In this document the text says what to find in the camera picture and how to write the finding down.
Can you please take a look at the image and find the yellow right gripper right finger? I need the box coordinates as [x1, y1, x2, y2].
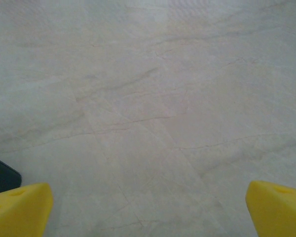
[245, 180, 296, 237]

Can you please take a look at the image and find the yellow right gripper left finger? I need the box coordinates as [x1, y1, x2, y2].
[0, 182, 54, 237]

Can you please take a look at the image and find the starry night print tin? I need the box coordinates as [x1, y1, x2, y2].
[0, 154, 22, 196]

